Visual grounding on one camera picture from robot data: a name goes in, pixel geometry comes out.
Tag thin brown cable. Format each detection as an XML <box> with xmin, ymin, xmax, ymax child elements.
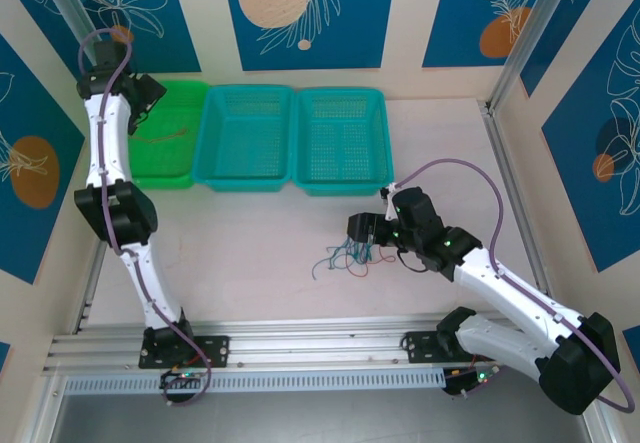
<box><xmin>132</xmin><ymin>127</ymin><xmax>189</xmax><ymax>145</ymax></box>

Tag thin orange cable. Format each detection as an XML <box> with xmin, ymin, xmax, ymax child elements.
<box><xmin>346</xmin><ymin>246</ymin><xmax>396</xmax><ymax>279</ymax></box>

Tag green plastic basket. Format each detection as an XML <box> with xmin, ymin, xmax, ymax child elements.
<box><xmin>127</xmin><ymin>80</ymin><xmax>210</xmax><ymax>191</ymax></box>

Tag teal plastic basket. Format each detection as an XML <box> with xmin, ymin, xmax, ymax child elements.
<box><xmin>291</xmin><ymin>87</ymin><xmax>395</xmax><ymax>198</ymax></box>
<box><xmin>193</xmin><ymin>85</ymin><xmax>300</xmax><ymax>194</ymax></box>

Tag small controller circuit board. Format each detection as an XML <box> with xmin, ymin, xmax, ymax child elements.
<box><xmin>442</xmin><ymin>365</ymin><xmax>502</xmax><ymax>399</ymax></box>
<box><xmin>159</xmin><ymin>368</ymin><xmax>207</xmax><ymax>391</ymax></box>

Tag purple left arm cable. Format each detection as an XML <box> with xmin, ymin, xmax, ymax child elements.
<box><xmin>78</xmin><ymin>26</ymin><xmax>213</xmax><ymax>408</ymax></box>

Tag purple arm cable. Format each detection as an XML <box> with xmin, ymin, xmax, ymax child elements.
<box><xmin>78</xmin><ymin>26</ymin><xmax>213</xmax><ymax>408</ymax></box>
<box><xmin>399</xmin><ymin>158</ymin><xmax>632</xmax><ymax>414</ymax></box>

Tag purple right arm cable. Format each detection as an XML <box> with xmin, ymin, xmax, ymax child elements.
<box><xmin>399</xmin><ymin>158</ymin><xmax>632</xmax><ymax>414</ymax></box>

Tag blue floral wall poster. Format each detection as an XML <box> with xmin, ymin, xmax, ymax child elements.
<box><xmin>220</xmin><ymin>0</ymin><xmax>399</xmax><ymax>72</ymax></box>
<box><xmin>0</xmin><ymin>32</ymin><xmax>87</xmax><ymax>285</ymax></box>
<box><xmin>49</xmin><ymin>0</ymin><xmax>202</xmax><ymax>75</ymax></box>
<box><xmin>422</xmin><ymin>0</ymin><xmax>569</xmax><ymax>69</ymax></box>
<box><xmin>541</xmin><ymin>10</ymin><xmax>640</xmax><ymax>273</ymax></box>

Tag aluminium side rail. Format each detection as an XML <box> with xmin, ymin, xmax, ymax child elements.
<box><xmin>480</xmin><ymin>101</ymin><xmax>551</xmax><ymax>304</ymax></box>
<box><xmin>72</xmin><ymin>235</ymin><xmax>109</xmax><ymax>335</ymax></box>

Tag aluminium frame rail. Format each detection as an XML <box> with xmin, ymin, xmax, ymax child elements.
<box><xmin>42</xmin><ymin>315</ymin><xmax>506</xmax><ymax>373</ymax></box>

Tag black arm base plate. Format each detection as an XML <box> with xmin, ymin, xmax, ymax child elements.
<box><xmin>402</xmin><ymin>331</ymin><xmax>451</xmax><ymax>364</ymax></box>
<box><xmin>138</xmin><ymin>335</ymin><xmax>231</xmax><ymax>369</ymax></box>

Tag grey slotted cable duct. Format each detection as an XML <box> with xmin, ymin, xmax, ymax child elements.
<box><xmin>64</xmin><ymin>368</ymin><xmax>446</xmax><ymax>396</ymax></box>

